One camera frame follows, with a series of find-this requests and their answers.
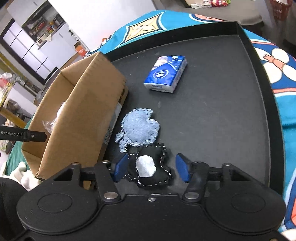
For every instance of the black fabric toy white patch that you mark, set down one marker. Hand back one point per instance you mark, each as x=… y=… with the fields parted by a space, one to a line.
x=159 y=160

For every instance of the blue tissue pack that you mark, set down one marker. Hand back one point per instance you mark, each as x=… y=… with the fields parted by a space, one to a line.
x=165 y=73

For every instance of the white fluffy cloth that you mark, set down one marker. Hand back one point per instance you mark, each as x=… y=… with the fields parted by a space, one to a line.
x=25 y=176

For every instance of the white small toy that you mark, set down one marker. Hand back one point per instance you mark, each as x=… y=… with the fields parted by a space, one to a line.
x=207 y=4

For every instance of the small grey-blue plush piece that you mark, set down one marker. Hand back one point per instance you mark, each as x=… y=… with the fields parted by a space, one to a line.
x=141 y=127

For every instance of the orange cardboard box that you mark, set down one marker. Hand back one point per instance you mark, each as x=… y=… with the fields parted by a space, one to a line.
x=81 y=49

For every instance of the cluttered shelf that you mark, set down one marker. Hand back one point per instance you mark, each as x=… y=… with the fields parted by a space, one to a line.
x=11 y=99

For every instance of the shelf of kitchen jars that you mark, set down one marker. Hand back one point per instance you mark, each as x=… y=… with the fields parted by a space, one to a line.
x=44 y=24

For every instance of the white kitchen cabinet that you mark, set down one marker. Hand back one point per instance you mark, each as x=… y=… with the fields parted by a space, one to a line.
x=34 y=53

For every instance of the grey plush toy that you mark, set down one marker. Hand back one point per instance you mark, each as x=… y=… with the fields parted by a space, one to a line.
x=57 y=115

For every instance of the brown cardboard box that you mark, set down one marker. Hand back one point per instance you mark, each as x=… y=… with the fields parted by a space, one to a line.
x=92 y=97

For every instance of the red small toy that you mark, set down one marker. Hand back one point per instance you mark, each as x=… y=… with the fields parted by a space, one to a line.
x=218 y=2

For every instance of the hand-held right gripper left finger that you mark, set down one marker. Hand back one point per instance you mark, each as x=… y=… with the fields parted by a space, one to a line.
x=120 y=167

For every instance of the green blanket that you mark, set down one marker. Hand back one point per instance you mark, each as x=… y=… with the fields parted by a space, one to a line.
x=13 y=157

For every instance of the white shelf rack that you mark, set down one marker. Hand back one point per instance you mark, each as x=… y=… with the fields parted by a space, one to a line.
x=75 y=38

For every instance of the red hanging bag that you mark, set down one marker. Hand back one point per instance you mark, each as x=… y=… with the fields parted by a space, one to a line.
x=280 y=9

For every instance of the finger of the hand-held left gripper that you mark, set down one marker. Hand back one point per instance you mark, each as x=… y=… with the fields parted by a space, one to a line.
x=34 y=136

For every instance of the white charger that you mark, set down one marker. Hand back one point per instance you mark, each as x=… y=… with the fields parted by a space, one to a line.
x=197 y=5

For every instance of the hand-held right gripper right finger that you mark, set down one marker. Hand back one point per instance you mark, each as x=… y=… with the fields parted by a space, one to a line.
x=182 y=168

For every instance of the blue patterned bedsheet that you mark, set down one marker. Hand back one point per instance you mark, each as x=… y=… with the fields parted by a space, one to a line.
x=283 y=81

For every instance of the black shallow tray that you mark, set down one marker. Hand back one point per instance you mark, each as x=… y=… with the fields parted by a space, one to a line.
x=219 y=115

